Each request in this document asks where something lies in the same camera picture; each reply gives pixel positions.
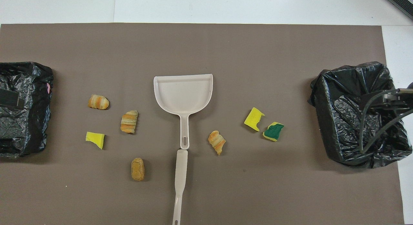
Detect grey ribbed device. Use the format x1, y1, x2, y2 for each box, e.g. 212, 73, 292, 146
383, 0, 413, 21

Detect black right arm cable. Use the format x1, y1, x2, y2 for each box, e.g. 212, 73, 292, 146
360, 88, 413, 153

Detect brown table mat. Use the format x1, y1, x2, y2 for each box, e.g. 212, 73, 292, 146
0, 23, 405, 225

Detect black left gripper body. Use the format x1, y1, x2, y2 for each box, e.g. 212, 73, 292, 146
0, 88, 26, 109

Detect short striped pastry piece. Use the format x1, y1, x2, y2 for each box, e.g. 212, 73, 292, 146
88, 94, 110, 110

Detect brown bread roll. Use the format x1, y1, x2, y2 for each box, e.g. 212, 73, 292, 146
131, 157, 146, 181

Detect twisted orange croissant piece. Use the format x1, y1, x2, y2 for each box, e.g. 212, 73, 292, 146
208, 130, 227, 155

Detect black bag lined bin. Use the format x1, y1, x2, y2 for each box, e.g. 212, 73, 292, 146
307, 61, 413, 169

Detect beige plastic dustpan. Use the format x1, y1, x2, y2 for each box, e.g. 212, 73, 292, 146
153, 73, 214, 150

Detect notched yellow sponge piece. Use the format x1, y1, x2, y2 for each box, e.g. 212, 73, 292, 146
244, 107, 265, 132

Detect beige hand brush black bristles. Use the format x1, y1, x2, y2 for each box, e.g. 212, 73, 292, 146
172, 149, 188, 225

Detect green and yellow sponge piece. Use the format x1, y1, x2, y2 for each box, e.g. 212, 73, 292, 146
262, 122, 285, 142

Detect yellow sponge wedge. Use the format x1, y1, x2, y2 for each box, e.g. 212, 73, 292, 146
85, 132, 105, 150

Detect black bag bin pink tag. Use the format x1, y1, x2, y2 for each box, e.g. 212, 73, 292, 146
0, 61, 54, 158

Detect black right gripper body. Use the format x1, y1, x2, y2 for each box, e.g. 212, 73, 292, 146
366, 84, 413, 113

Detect long striped pastry piece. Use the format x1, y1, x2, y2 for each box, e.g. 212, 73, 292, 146
120, 110, 139, 134

